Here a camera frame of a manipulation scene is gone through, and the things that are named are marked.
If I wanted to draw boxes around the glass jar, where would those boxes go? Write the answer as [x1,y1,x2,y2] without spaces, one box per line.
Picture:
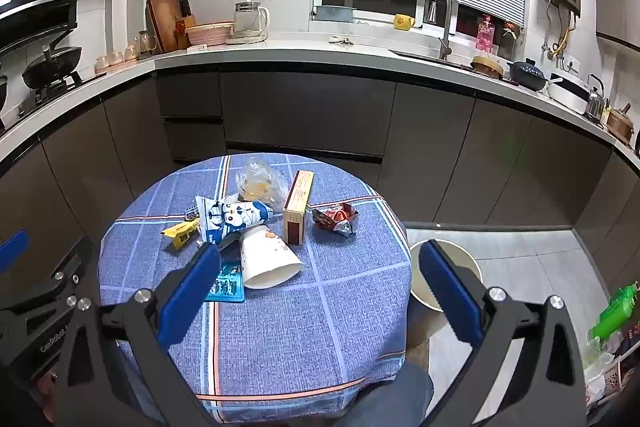
[135,30,160,58]

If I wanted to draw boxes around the blue basin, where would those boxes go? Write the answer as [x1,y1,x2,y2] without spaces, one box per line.
[312,5,357,22]

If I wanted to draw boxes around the gas stove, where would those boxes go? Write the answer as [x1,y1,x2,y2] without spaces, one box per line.
[0,71,108,128]

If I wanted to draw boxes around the person's leg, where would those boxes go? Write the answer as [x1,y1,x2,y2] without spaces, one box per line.
[330,363,435,427]

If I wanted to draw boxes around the white paper cup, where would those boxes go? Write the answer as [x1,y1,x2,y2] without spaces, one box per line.
[239,227,305,291]

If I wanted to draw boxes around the wooden cutting board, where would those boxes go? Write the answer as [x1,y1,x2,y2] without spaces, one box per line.
[145,0,182,53]

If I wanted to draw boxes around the white pan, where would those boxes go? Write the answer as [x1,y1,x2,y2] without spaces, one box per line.
[547,77,591,114]

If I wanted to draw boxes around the wooden steamer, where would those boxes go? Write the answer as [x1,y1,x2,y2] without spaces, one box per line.
[471,55,504,80]

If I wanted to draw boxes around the kitchen sink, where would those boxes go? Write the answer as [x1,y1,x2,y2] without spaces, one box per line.
[390,49,474,68]

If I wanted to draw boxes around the pink basket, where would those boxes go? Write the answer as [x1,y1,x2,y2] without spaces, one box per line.
[184,22,236,48]

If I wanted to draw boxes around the green plastic bottle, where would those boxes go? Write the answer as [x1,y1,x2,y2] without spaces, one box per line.
[587,281,640,341]

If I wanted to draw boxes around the knife block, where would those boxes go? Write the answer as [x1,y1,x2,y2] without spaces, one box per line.
[175,0,194,48]

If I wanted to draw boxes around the teal printed packet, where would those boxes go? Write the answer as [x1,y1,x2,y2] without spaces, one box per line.
[206,256,247,303]

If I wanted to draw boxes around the dark kitchen base cabinets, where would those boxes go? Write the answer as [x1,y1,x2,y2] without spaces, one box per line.
[0,68,640,288]

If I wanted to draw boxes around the brown cardboard box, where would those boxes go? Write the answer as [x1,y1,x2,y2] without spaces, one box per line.
[283,170,316,247]

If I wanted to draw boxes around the black range hood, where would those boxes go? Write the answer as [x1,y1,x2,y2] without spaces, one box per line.
[0,0,89,58]

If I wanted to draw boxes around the steel kettle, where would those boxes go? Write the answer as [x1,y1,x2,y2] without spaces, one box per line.
[584,74,607,123]

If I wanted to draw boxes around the jar with cloth lid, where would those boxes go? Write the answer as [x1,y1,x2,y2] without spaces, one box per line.
[502,22,524,60]

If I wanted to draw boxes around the yellow gas hose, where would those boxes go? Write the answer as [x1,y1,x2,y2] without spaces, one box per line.
[547,13,574,60]

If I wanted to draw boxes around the blue white cartoon packet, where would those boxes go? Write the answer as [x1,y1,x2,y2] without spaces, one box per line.
[194,194,275,246]

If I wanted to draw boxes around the dark blue pot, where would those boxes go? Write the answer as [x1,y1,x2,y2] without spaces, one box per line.
[507,58,550,92]

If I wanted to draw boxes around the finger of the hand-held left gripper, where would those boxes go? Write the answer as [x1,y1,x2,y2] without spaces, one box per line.
[0,229,31,278]
[0,237,98,325]

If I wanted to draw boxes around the black wok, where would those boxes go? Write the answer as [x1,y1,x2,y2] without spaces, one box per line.
[22,47,84,89]

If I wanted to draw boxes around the white plastic shopping bag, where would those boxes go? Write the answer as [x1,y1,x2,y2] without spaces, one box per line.
[582,337,621,409]

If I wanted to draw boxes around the clear plastic bag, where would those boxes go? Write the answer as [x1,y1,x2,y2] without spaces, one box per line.
[235,157,291,214]

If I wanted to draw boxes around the beige waste bin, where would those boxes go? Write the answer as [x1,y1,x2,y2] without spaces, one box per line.
[409,239,484,314]

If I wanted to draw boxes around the red snack wrapper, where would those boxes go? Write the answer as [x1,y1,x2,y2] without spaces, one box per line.
[312,202,360,239]

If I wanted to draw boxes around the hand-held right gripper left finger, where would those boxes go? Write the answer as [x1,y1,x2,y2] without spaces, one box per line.
[50,243,223,427]

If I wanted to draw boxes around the glass electric kettle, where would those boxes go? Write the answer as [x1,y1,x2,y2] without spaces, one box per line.
[225,0,271,46]

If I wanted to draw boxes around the yellow wrapper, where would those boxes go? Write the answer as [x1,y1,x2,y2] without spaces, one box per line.
[161,217,202,253]

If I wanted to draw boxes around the blue plaid tablecloth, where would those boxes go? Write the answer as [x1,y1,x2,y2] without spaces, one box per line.
[97,154,413,424]

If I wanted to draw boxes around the steel kitchen faucet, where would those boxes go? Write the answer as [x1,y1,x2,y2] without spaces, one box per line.
[424,0,454,60]

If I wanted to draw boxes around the pink bottle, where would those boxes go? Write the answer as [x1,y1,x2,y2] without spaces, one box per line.
[476,14,496,53]

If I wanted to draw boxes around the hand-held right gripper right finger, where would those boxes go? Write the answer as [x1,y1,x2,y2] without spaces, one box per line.
[415,238,590,427]

